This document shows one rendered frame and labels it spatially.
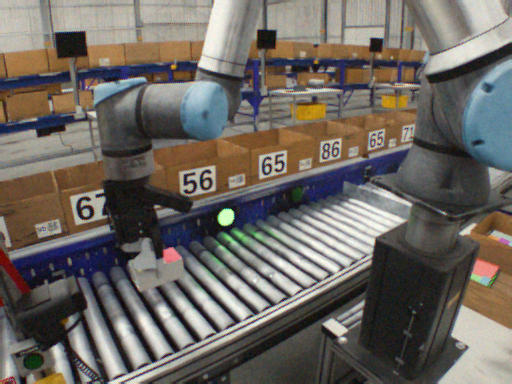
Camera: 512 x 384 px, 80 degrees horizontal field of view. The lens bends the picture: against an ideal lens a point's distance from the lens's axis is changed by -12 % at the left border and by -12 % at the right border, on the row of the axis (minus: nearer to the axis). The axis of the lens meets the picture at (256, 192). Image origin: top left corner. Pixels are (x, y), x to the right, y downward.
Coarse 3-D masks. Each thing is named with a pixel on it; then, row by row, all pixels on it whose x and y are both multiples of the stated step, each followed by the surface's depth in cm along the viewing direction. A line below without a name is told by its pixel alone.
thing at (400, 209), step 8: (344, 184) 182; (352, 184) 178; (344, 192) 184; (352, 192) 179; (360, 192) 175; (368, 192) 170; (360, 200) 176; (368, 200) 171; (376, 200) 167; (384, 200) 163; (392, 200) 159; (384, 208) 164; (392, 208) 160; (400, 208) 156; (408, 208) 153; (400, 216) 157; (408, 216) 154
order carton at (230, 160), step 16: (192, 144) 165; (208, 144) 170; (224, 144) 167; (160, 160) 158; (176, 160) 162; (192, 160) 167; (208, 160) 139; (224, 160) 144; (240, 160) 149; (176, 176) 133; (224, 176) 146; (176, 192) 135; (208, 192) 144; (224, 192) 149
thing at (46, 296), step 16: (48, 288) 55; (64, 288) 55; (80, 288) 57; (16, 304) 53; (32, 304) 52; (48, 304) 52; (64, 304) 54; (80, 304) 56; (32, 320) 51; (48, 320) 53; (64, 320) 57; (48, 336) 55; (64, 336) 56
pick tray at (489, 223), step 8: (488, 216) 132; (496, 216) 135; (504, 216) 132; (480, 224) 127; (488, 224) 135; (496, 224) 136; (504, 224) 133; (472, 232) 120; (480, 232) 130; (488, 232) 137; (504, 232) 134; (488, 240) 115; (496, 240) 113
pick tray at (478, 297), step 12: (480, 240) 114; (480, 252) 115; (492, 252) 111; (504, 252) 108; (504, 264) 109; (504, 276) 107; (468, 288) 94; (480, 288) 91; (492, 288) 102; (504, 288) 101; (468, 300) 95; (480, 300) 92; (492, 300) 89; (504, 300) 86; (480, 312) 92; (492, 312) 89; (504, 312) 86; (504, 324) 87
